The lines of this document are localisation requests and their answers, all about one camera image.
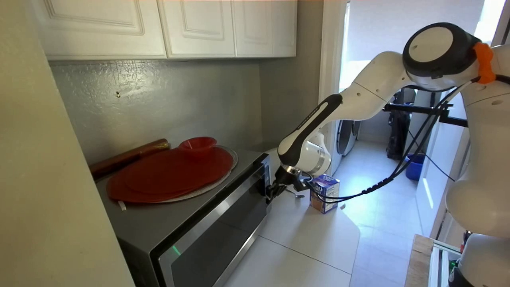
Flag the washing machine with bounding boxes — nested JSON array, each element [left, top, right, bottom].
[[333, 118, 363, 159]]

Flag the red round mat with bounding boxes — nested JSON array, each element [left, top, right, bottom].
[[106, 145, 235, 205]]

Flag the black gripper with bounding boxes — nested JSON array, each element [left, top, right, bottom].
[[263, 167, 302, 205]]

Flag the blue bucket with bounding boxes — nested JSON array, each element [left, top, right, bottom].
[[404, 153, 427, 181]]

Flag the blue printed box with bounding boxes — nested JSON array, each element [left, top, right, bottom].
[[309, 173, 342, 215]]

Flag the orange strap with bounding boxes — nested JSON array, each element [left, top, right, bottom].
[[473, 41, 498, 86]]

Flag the wooden rolling pin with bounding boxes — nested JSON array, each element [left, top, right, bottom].
[[89, 137, 172, 180]]

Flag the black camera stand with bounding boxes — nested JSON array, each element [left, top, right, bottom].
[[380, 102, 470, 129]]

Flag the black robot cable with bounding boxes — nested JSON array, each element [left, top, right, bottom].
[[317, 84, 465, 207]]

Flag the red bowl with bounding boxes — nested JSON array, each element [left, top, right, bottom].
[[176, 135, 219, 159]]

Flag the white wall cabinets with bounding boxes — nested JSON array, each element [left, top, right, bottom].
[[28, 0, 299, 60]]

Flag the stainless steel microwave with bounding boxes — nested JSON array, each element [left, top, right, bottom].
[[94, 145, 275, 287]]

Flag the robot mounting table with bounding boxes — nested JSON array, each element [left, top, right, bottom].
[[404, 232, 463, 287]]

